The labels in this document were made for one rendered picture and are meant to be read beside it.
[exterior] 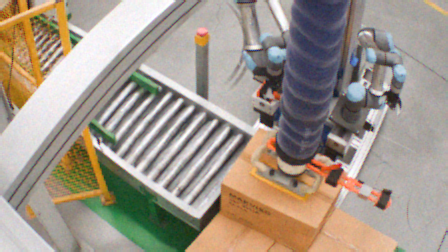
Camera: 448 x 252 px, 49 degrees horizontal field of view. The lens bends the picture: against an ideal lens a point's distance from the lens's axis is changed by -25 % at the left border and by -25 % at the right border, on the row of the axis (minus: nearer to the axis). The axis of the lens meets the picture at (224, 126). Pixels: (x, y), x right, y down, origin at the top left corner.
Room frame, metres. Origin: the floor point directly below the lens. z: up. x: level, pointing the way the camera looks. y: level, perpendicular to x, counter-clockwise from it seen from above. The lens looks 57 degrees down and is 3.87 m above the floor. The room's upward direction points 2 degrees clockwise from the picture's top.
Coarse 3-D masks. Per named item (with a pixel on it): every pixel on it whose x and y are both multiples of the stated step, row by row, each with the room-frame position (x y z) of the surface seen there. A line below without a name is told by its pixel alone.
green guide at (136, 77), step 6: (36, 18) 3.21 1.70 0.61; (42, 18) 3.17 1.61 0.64; (48, 18) 3.16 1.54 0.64; (42, 24) 3.16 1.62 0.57; (54, 24) 3.07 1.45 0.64; (54, 30) 3.04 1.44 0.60; (72, 36) 2.91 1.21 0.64; (72, 42) 2.89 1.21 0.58; (78, 42) 2.84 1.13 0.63; (132, 78) 2.50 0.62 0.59; (138, 78) 2.46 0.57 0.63; (144, 78) 2.46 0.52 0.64; (138, 84) 2.47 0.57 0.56; (144, 84) 2.43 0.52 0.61; (150, 84) 2.41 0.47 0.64; (156, 84) 2.41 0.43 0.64; (150, 90) 2.41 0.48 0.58; (156, 90) 2.38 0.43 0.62
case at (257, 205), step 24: (240, 168) 1.66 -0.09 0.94; (240, 192) 1.51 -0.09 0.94; (264, 192) 1.51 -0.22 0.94; (336, 192) 1.50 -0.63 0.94; (240, 216) 1.50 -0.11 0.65; (264, 216) 1.43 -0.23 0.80; (288, 216) 1.37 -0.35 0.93; (312, 216) 1.35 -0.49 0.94; (288, 240) 1.34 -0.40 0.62; (312, 240) 1.32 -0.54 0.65
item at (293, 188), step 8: (256, 168) 1.59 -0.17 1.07; (272, 168) 1.58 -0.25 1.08; (256, 176) 1.54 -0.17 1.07; (264, 176) 1.54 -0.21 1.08; (272, 176) 1.54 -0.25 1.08; (272, 184) 1.49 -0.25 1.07; (280, 184) 1.49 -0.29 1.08; (288, 184) 1.49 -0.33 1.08; (296, 184) 1.47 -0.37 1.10; (304, 184) 1.49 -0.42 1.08; (288, 192) 1.45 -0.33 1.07; (296, 192) 1.44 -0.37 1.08; (304, 200) 1.40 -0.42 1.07
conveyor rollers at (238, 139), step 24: (24, 48) 2.91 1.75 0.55; (72, 48) 2.86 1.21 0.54; (48, 72) 2.62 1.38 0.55; (120, 96) 2.38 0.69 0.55; (168, 96) 2.38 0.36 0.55; (120, 120) 2.20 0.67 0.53; (144, 120) 2.19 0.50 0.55; (168, 120) 2.21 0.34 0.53; (216, 120) 2.21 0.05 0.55; (144, 144) 2.02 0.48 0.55; (192, 144) 2.04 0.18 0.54; (216, 144) 2.04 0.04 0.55; (240, 144) 2.06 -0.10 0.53; (144, 168) 1.85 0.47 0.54; (192, 168) 1.87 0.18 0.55; (216, 168) 1.88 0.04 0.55; (192, 192) 1.70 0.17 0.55
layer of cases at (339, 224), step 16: (336, 208) 1.59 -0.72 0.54; (208, 224) 1.49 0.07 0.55; (224, 224) 1.49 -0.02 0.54; (240, 224) 1.50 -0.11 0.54; (336, 224) 1.47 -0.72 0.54; (352, 224) 1.46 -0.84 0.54; (208, 240) 1.38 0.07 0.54; (224, 240) 1.38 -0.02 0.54; (240, 240) 1.38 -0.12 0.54; (256, 240) 1.38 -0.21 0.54; (272, 240) 1.38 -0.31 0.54; (320, 240) 1.36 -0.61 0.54; (336, 240) 1.35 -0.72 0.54; (352, 240) 1.33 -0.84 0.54; (368, 240) 1.32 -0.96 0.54; (384, 240) 1.30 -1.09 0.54
